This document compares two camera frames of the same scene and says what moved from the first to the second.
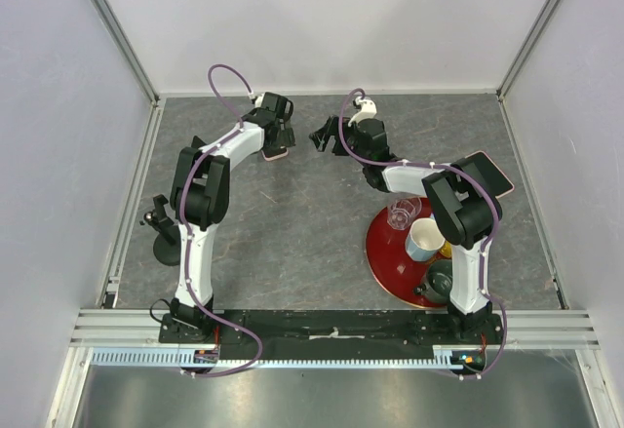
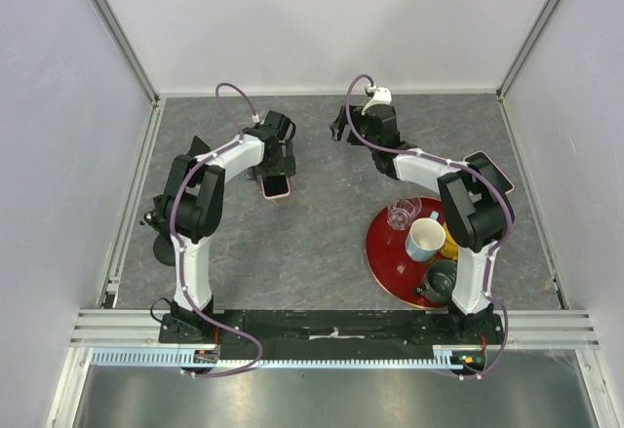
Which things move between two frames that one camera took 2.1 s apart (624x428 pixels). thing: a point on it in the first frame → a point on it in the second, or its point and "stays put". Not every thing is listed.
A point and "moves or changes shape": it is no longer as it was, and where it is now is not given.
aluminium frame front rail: x=524 y=329 stays put
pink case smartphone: x=274 y=154 moves or changes shape
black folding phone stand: x=197 y=142 stays put
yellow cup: x=447 y=249 stays put
